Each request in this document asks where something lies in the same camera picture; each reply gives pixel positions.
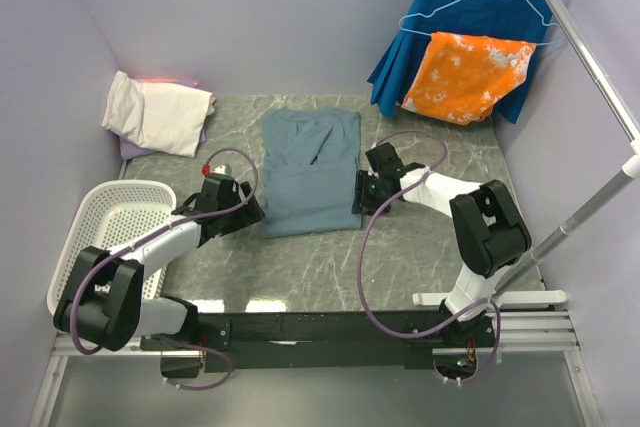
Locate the blue pleated skirt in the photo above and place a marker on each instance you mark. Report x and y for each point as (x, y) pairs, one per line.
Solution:
(517, 20)

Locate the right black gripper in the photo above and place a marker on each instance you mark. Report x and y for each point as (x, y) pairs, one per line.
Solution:
(362, 198)

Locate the grey-blue t shirt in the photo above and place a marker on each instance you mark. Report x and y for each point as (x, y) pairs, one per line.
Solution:
(310, 165)

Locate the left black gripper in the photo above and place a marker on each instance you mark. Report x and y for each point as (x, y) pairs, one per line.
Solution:
(249, 214)

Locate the silver clothes rack frame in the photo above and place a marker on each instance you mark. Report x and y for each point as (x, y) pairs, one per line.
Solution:
(628, 173)

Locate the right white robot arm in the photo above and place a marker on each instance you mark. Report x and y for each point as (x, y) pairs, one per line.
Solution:
(490, 232)

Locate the white folded t shirt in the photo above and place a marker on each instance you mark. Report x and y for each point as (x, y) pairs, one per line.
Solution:
(165, 117)

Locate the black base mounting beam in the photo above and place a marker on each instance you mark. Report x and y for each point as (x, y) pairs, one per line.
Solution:
(224, 343)

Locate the white plastic laundry basket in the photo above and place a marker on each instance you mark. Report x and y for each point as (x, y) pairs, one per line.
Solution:
(111, 214)

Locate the aluminium rail frame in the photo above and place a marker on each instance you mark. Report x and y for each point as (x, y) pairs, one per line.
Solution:
(543, 331)

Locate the orange white tie-dye cloth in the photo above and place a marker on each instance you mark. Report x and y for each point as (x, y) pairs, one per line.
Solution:
(462, 77)

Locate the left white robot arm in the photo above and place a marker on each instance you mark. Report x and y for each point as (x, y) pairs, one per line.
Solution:
(102, 301)

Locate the pink folded t shirt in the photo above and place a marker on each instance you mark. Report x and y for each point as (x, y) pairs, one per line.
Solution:
(181, 82)

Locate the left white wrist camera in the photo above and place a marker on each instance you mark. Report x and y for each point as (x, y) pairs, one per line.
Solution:
(223, 169)

